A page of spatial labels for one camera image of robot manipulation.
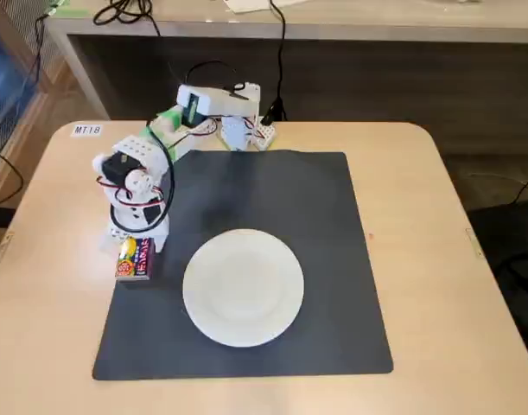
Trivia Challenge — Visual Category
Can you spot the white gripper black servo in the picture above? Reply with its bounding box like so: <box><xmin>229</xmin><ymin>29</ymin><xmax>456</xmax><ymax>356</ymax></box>
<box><xmin>100</xmin><ymin>195</ymin><xmax>170</xmax><ymax>255</ymax></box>

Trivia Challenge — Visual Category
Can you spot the purple candy box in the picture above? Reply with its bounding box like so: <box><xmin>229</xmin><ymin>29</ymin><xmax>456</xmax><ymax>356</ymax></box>
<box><xmin>115</xmin><ymin>236</ymin><xmax>157</xmax><ymax>284</ymax></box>

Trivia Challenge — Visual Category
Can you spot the white round dish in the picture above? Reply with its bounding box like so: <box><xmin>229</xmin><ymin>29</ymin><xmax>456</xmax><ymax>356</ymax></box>
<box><xmin>181</xmin><ymin>227</ymin><xmax>306</xmax><ymax>348</ymax></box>

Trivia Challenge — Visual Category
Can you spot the dark grey mat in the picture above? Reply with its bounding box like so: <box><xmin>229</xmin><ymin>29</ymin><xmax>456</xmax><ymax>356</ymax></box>
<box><xmin>92</xmin><ymin>149</ymin><xmax>394</xmax><ymax>382</ymax></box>

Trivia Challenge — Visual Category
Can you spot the blue plastic container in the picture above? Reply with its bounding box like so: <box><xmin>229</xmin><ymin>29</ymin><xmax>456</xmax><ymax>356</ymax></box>
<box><xmin>0</xmin><ymin>28</ymin><xmax>36</xmax><ymax>120</ymax></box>

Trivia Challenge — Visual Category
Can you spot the white paper sheet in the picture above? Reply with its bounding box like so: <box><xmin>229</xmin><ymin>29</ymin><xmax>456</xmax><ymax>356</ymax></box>
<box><xmin>222</xmin><ymin>0</ymin><xmax>274</xmax><ymax>14</ymax></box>

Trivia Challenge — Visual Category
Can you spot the beige background desk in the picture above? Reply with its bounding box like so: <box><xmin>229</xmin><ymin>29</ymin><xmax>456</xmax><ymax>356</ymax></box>
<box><xmin>45</xmin><ymin>0</ymin><xmax>528</xmax><ymax>125</ymax></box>

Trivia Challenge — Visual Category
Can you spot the black camera cable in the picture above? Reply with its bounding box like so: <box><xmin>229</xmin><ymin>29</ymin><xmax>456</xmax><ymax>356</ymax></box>
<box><xmin>109</xmin><ymin>60</ymin><xmax>244</xmax><ymax>229</ymax></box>

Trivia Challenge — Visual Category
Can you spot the metal table edge bracket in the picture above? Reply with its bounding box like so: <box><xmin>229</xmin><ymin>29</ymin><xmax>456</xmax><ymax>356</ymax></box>
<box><xmin>0</xmin><ymin>230</ymin><xmax>15</xmax><ymax>268</ymax></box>
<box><xmin>464</xmin><ymin>227</ymin><xmax>485</xmax><ymax>260</ymax></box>

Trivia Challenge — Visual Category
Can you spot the thin black hanging cable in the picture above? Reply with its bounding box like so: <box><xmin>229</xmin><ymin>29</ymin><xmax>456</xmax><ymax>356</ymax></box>
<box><xmin>32</xmin><ymin>3</ymin><xmax>60</xmax><ymax>112</ymax></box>

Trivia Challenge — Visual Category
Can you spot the coiled black cable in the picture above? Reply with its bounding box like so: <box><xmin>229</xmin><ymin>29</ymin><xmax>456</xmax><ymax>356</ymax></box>
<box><xmin>93</xmin><ymin>0</ymin><xmax>162</xmax><ymax>38</ymax></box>

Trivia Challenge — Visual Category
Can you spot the black power cable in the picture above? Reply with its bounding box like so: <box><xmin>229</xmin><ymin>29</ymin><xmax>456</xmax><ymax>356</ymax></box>
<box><xmin>269</xmin><ymin>0</ymin><xmax>289</xmax><ymax>125</ymax></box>

